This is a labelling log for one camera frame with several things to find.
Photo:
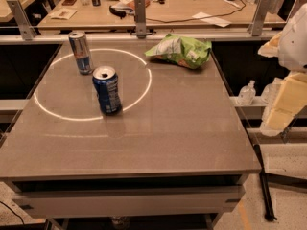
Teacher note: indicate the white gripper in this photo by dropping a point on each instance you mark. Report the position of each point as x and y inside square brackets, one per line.
[295, 45]

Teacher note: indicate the green rice chip bag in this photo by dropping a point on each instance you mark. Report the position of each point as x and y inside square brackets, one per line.
[183, 51]

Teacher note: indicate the clear plastic bottle right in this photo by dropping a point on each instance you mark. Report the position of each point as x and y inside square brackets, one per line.
[270, 91]

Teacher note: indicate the clear plastic bottle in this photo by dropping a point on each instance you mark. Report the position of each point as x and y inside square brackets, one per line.
[270, 91]
[247, 94]

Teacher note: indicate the clear plastic bottle left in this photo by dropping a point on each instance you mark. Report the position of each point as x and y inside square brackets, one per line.
[247, 94]

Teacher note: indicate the white paper sheet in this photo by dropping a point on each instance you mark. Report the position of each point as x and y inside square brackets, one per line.
[212, 20]

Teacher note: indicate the black pole on floor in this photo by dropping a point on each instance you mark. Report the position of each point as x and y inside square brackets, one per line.
[269, 212]

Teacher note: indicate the white drawer front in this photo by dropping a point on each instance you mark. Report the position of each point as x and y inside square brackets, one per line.
[147, 202]

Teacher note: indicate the dark blue soda can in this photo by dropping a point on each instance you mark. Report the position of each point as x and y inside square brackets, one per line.
[105, 81]

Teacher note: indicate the silver blue energy drink can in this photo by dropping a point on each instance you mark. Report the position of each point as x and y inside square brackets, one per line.
[80, 49]

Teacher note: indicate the paper card on desk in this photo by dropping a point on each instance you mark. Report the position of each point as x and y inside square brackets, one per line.
[63, 14]

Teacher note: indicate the brown wallet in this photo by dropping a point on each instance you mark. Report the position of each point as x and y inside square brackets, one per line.
[68, 2]

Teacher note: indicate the right metal bracket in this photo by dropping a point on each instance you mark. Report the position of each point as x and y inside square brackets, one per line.
[256, 26]

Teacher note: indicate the metal bracket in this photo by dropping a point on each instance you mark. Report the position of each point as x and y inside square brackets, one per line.
[25, 28]
[140, 19]
[256, 26]

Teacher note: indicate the middle metal bracket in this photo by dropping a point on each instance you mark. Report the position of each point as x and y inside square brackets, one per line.
[140, 19]

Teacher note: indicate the left metal bracket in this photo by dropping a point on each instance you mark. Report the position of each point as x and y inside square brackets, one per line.
[25, 28]

